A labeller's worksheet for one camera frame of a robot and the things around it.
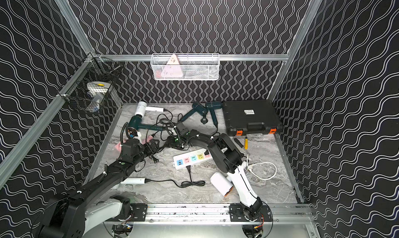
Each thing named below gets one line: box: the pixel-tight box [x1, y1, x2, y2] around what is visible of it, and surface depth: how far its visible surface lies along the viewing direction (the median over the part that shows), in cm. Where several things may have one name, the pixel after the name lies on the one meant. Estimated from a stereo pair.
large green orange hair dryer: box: [127, 114, 166, 131], surface depth 106 cm
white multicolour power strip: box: [172, 148, 214, 170], surface depth 92 cm
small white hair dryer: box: [134, 101, 165, 118], surface depth 115 cm
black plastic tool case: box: [222, 99, 284, 136], surface depth 105 cm
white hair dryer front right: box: [209, 171, 234, 196], surface depth 81 cm
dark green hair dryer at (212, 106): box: [205, 100, 223, 128], surface depth 116 cm
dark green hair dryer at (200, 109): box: [180, 102, 209, 125], surface depth 115 cm
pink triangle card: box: [160, 54, 183, 78], surface depth 92 cm
